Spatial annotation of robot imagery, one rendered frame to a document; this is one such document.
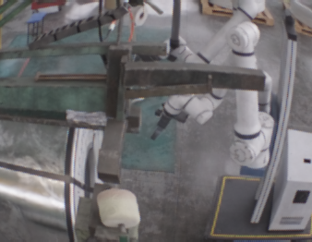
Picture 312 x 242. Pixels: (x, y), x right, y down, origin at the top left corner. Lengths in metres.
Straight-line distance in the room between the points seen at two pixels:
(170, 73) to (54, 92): 0.40
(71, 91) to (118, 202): 0.50
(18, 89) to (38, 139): 0.66
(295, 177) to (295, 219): 0.40
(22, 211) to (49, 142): 0.43
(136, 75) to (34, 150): 0.93
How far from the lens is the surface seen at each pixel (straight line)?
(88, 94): 1.65
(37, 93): 1.70
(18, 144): 2.35
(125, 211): 1.30
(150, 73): 1.53
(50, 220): 2.31
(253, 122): 2.47
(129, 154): 4.31
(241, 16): 2.81
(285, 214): 3.15
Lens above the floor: 2.69
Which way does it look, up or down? 35 degrees down
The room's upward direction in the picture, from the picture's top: 4 degrees clockwise
